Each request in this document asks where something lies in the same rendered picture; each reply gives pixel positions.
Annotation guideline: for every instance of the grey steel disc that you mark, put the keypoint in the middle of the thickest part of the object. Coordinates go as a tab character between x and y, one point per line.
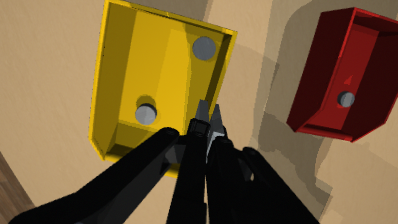
146	114
345	99
204	48

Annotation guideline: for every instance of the red bin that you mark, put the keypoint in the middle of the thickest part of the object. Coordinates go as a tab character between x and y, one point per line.
368	68

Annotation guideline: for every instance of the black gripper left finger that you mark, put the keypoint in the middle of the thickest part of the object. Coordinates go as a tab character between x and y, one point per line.
112	196

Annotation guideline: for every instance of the yellow bin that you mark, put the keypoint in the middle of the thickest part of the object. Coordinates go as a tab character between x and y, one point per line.
145	58

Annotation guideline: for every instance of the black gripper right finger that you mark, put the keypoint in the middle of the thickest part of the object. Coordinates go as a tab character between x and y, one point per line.
228	185

